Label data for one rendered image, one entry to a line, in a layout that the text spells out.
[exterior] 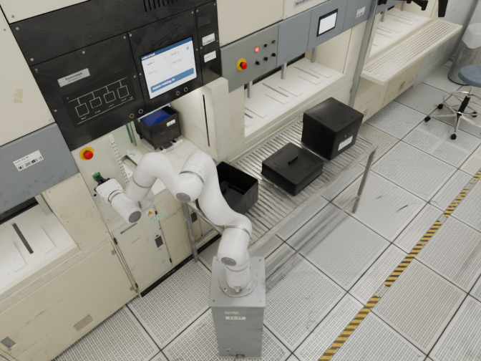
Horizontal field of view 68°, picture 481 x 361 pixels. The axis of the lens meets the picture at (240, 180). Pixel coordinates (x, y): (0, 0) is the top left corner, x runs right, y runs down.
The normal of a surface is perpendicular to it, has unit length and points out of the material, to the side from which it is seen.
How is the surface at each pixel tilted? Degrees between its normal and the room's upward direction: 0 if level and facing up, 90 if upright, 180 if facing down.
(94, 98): 90
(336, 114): 0
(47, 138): 90
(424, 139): 0
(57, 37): 90
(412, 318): 0
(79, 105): 90
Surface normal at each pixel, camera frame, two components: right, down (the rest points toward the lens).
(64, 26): 0.69, 0.51
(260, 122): -0.02, -0.70
